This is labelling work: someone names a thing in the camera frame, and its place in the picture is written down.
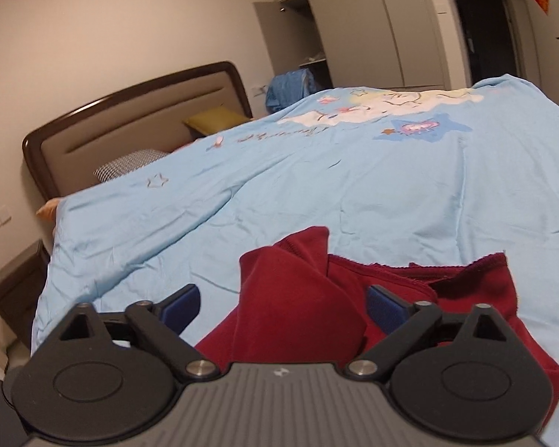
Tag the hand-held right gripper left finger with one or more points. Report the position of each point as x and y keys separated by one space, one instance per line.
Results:
x=181 y=309

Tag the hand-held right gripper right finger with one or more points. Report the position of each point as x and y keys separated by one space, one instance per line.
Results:
x=385 y=309

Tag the dark red sweater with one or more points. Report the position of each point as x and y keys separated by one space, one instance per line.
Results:
x=289 y=298

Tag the light blue printed blanket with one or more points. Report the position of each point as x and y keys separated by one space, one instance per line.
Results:
x=307 y=186

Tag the houndstooth pillow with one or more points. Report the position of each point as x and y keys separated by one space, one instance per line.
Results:
x=130 y=163

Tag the dark brown nightstand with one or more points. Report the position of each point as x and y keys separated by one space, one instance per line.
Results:
x=18 y=288

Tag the orange pillow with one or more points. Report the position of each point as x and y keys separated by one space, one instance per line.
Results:
x=49 y=209

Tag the olive green pillow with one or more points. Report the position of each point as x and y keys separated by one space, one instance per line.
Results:
x=214 y=118

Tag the brown padded bed headboard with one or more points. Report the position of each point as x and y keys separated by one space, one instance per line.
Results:
x=135 y=121

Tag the blue garment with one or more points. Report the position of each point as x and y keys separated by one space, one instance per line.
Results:
x=289 y=91

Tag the beige wardrobe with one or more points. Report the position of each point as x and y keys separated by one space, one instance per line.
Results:
x=368 y=18

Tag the dark entrance door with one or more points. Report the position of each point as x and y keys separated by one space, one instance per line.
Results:
x=484 y=28

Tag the white wall socket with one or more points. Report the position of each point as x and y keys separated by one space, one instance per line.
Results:
x=259 y=90
x=0 y=218

